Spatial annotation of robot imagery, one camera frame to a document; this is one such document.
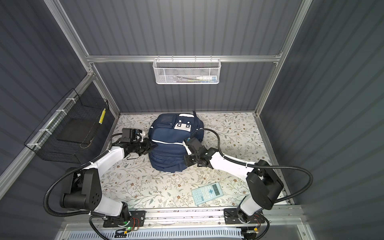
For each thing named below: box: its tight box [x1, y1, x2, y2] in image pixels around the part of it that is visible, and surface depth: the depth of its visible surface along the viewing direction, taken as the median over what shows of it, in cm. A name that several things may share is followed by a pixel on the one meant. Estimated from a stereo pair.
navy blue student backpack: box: [148, 111, 205, 173], surface depth 92 cm
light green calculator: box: [191, 182, 225, 206], surface depth 82 cm
